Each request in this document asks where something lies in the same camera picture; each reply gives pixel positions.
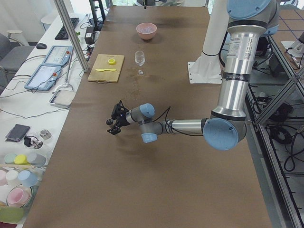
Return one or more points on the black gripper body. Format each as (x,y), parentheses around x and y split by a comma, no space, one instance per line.
(121,119)

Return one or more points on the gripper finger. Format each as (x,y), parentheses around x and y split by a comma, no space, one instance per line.
(114,130)
(116,112)

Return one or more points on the steel double jigger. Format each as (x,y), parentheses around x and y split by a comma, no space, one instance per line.
(109,121)

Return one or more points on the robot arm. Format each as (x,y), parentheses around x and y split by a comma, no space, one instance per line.
(227,57)

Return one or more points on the clear wine glass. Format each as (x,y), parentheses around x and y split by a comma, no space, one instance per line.
(139,60)

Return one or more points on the clear ice cubes pile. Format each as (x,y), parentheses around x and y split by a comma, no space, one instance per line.
(146,30)

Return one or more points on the yellow plastic knife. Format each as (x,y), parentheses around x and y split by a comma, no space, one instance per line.
(106,69)

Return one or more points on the bamboo cutting board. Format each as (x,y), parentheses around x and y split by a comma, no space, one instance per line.
(101,63)

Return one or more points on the yellow lemon slice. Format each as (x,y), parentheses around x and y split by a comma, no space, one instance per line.
(111,61)

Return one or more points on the metal rod tool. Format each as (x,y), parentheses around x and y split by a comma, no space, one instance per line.
(66,84)

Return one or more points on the steel cup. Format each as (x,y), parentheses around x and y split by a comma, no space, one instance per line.
(45,134)

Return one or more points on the lower teach pendant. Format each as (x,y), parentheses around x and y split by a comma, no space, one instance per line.
(44,77)

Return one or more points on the teach pendant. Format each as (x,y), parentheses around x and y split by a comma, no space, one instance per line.
(44,77)
(58,55)

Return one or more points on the upper teach pendant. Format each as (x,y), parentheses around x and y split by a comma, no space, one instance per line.
(58,55)

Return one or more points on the pink bowl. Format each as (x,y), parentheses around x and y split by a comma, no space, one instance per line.
(146,36)

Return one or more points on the grey cloth wallet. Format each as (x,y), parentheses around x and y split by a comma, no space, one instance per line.
(17,133)

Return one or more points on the yellow cup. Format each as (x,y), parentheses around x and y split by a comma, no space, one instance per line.
(21,159)

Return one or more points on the blue cup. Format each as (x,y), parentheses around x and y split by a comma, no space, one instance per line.
(27,178)

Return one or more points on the black computer mouse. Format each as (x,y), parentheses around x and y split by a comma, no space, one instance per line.
(41,46)

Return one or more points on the pink cup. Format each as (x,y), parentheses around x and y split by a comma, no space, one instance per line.
(19,196)

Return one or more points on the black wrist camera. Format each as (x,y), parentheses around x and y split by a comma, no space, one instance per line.
(123,108)

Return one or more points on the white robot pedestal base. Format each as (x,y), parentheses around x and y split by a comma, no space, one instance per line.
(207,68)

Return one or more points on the aluminium frame post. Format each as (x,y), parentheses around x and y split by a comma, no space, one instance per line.
(65,18)

